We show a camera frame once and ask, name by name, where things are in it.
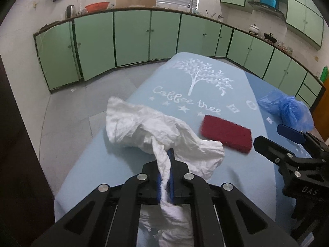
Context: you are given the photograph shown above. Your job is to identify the blue plastic bag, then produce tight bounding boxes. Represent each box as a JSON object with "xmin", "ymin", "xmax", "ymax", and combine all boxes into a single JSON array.
[{"xmin": 257, "ymin": 89, "xmax": 314, "ymax": 132}]

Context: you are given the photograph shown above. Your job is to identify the white tissue paper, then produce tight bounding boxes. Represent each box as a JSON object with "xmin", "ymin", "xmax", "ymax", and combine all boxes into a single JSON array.
[{"xmin": 106, "ymin": 97, "xmax": 224, "ymax": 246}]

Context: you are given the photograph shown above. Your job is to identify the green lower kitchen cabinets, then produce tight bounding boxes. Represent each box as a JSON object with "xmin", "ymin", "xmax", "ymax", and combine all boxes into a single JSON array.
[{"xmin": 34, "ymin": 9, "xmax": 326, "ymax": 108}]

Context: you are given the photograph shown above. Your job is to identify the chrome kitchen faucet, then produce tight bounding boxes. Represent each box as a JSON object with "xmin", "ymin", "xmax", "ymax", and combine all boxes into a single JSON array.
[{"xmin": 188, "ymin": 0, "xmax": 193, "ymax": 14}]

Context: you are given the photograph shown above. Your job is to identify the dark red scouring pad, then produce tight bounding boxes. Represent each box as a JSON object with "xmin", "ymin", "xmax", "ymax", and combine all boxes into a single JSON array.
[{"xmin": 200, "ymin": 115, "xmax": 252, "ymax": 154}]

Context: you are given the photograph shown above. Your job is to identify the green thermos flask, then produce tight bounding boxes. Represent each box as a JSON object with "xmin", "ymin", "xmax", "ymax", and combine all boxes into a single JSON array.
[{"xmin": 320, "ymin": 66, "xmax": 329, "ymax": 83}]

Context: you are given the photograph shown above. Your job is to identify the black wok pan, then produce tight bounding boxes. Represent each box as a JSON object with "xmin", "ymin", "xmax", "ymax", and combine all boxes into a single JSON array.
[{"xmin": 264, "ymin": 33, "xmax": 277, "ymax": 44}]

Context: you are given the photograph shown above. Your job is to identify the blue coffee tree tablecloth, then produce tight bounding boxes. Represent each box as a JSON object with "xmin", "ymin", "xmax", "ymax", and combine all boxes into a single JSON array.
[{"xmin": 53, "ymin": 51, "xmax": 320, "ymax": 247}]

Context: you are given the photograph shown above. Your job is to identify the white cooking pot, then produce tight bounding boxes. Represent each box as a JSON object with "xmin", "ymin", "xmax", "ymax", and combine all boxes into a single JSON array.
[{"xmin": 248, "ymin": 24, "xmax": 260, "ymax": 35}]

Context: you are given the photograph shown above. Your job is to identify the black range hood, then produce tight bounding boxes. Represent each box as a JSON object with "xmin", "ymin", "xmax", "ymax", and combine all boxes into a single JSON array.
[{"xmin": 248, "ymin": 1, "xmax": 285, "ymax": 21}]

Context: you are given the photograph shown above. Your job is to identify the orange plastic basin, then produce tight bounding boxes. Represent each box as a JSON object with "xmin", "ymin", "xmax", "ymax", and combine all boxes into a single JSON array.
[{"xmin": 85, "ymin": 2, "xmax": 109, "ymax": 13}]

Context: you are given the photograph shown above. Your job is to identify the steel electric kettle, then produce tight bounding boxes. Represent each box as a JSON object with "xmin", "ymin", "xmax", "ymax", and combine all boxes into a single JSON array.
[{"xmin": 65, "ymin": 5, "xmax": 76, "ymax": 19}]

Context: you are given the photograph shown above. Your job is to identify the green upper wall cabinets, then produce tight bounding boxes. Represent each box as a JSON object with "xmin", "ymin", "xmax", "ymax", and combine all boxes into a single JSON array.
[{"xmin": 220, "ymin": 0, "xmax": 324, "ymax": 49}]

